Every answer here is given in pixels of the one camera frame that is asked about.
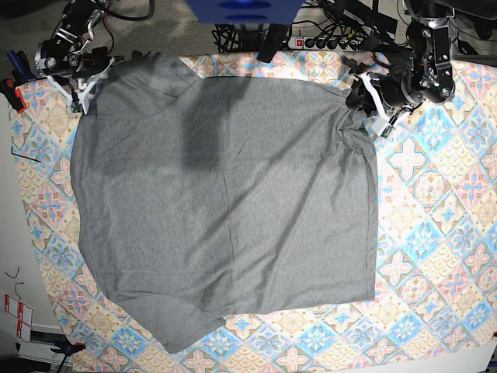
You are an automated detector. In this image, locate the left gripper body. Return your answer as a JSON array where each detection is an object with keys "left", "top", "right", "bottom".
[{"left": 377, "top": 70, "right": 425, "bottom": 110}]

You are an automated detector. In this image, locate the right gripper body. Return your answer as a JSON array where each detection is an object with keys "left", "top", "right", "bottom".
[{"left": 69, "top": 47, "right": 110, "bottom": 79}]

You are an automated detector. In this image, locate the grey T-shirt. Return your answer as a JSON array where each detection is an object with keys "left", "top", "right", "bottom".
[{"left": 71, "top": 54, "right": 378, "bottom": 353}]

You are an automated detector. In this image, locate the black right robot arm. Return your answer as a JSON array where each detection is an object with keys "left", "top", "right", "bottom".
[{"left": 35, "top": 1, "right": 115, "bottom": 93}]

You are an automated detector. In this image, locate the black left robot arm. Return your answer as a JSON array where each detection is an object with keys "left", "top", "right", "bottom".
[{"left": 343, "top": 1, "right": 455, "bottom": 120}]

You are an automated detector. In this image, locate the white power strip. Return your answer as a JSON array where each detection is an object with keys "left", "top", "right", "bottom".
[{"left": 287, "top": 36, "right": 360, "bottom": 51}]

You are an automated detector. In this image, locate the red black clamp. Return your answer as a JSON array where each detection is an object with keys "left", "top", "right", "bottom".
[{"left": 0, "top": 79, "right": 26, "bottom": 113}]

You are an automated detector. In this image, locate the patterned tile tablecloth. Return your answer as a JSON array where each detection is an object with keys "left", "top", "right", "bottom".
[{"left": 8, "top": 62, "right": 496, "bottom": 372}]

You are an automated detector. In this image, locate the red white label tag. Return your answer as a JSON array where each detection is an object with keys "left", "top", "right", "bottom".
[{"left": 1, "top": 294, "right": 33, "bottom": 342}]

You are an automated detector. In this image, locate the blue orange bottom clamp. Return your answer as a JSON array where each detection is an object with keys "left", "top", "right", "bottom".
[{"left": 50, "top": 341, "right": 86, "bottom": 373}]

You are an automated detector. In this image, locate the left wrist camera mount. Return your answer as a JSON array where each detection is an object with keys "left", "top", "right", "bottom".
[{"left": 359, "top": 72, "right": 412, "bottom": 139}]

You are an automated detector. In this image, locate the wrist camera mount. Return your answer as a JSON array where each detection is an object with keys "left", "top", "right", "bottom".
[
  {"left": 359, "top": 72, "right": 412, "bottom": 139},
  {"left": 47, "top": 62, "right": 111, "bottom": 115}
]

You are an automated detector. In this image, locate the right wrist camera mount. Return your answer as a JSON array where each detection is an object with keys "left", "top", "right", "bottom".
[{"left": 47, "top": 62, "right": 111, "bottom": 115}]

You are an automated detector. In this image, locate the black mount post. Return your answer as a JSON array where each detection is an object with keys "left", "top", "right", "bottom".
[{"left": 257, "top": 24, "right": 289, "bottom": 63}]

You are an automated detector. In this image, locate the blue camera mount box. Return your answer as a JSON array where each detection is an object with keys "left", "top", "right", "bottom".
[{"left": 186, "top": 0, "right": 304, "bottom": 24}]

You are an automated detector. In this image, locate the black cable bundle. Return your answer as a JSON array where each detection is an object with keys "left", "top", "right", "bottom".
[{"left": 211, "top": 23, "right": 269, "bottom": 54}]

